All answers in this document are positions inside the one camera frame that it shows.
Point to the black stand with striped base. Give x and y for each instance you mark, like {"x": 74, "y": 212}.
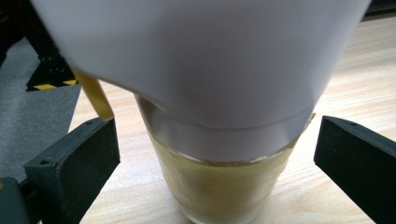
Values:
{"x": 49, "y": 68}

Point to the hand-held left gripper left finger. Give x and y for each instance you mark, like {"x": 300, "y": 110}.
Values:
{"x": 71, "y": 174}

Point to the glass jar with white lid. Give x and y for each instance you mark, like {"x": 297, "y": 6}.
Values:
{"x": 202, "y": 77}

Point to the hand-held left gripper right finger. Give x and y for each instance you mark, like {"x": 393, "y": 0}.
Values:
{"x": 361, "y": 165}

